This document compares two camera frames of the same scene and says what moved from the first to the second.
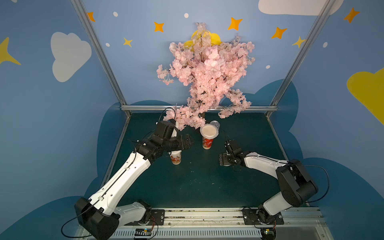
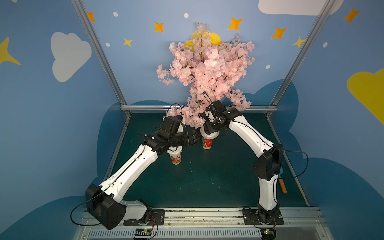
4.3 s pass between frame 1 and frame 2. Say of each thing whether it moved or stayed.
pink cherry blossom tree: stayed
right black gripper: moved
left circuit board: stayed
